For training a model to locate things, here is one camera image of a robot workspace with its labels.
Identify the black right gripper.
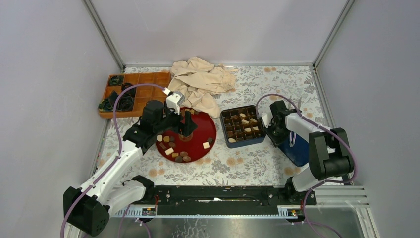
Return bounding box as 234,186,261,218
262,120,290,148

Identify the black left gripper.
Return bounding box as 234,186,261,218
154,103,198,137

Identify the navy box lid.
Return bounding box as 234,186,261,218
278,134,309,167

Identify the navy chocolate box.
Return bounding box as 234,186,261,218
220,105,265,149

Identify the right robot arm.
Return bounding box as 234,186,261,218
262,101,355,204

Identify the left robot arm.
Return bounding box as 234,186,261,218
60,100,198,237

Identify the red round tray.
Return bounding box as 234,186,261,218
156,108,217,163

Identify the floral tablecloth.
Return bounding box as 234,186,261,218
117,66,325,185

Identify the beige crumpled cloth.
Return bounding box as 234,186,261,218
168,57,236,118

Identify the wooden compartment tray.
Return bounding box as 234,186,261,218
98,72,171,119

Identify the dark rolled tie patterned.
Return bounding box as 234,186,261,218
116,96,134,112

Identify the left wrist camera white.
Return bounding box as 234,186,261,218
163,88,185,115

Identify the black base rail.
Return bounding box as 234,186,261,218
133,185,317,217

